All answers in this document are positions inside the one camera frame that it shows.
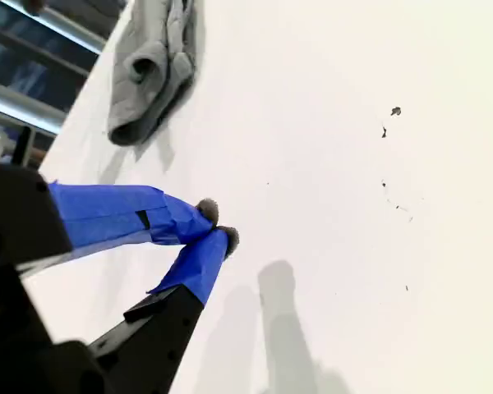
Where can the grey striped towel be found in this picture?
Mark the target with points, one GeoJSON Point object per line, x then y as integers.
{"type": "Point", "coordinates": [152, 82]}

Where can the black upright bar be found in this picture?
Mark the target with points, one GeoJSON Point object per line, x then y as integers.
{"type": "Point", "coordinates": [21, 143]}

